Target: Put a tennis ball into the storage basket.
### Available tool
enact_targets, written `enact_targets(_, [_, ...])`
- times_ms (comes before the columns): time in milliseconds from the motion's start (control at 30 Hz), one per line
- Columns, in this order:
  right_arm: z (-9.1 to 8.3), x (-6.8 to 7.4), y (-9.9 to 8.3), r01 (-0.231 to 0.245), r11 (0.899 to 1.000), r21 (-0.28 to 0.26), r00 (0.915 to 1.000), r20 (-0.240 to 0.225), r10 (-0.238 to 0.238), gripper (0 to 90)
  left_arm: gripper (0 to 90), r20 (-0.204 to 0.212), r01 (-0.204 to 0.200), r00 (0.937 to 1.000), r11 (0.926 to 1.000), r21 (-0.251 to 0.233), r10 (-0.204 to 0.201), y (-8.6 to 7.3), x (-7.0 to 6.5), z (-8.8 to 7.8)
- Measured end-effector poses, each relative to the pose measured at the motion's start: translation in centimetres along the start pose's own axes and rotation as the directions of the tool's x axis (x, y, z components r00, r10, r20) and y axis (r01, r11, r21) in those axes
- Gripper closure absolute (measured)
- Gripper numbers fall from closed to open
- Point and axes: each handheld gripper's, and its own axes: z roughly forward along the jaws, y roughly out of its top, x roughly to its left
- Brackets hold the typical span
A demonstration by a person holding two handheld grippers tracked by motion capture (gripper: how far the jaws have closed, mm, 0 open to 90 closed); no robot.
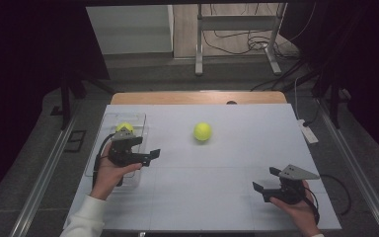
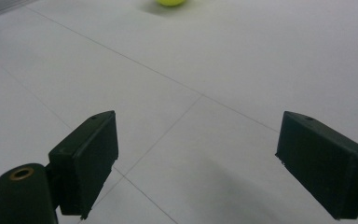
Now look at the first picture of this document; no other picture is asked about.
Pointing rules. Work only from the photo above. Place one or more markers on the person's left hand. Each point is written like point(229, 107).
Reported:
point(107, 174)

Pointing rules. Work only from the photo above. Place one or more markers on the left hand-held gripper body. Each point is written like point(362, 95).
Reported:
point(121, 153)

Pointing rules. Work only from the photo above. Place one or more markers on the aluminium floor rail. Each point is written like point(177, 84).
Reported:
point(42, 177)
point(358, 171)

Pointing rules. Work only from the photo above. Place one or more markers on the white power strip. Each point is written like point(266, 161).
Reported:
point(308, 131)

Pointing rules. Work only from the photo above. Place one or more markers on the grey metal stand frame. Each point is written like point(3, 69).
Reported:
point(237, 23)

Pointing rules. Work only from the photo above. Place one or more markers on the black floor plate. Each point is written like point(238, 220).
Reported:
point(75, 141)

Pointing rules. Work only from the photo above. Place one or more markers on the white board panel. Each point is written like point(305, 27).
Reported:
point(130, 29)

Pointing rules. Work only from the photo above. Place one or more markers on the yellow tennis ball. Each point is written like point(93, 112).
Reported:
point(202, 131)
point(124, 126)

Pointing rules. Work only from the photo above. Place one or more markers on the clear plastic storage box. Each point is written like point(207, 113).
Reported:
point(112, 118)

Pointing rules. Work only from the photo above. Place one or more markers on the black floor stand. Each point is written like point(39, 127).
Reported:
point(334, 98)
point(66, 98)

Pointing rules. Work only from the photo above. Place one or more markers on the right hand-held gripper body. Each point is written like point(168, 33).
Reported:
point(289, 189)

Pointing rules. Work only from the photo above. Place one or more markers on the person's right hand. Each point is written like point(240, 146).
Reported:
point(297, 212)

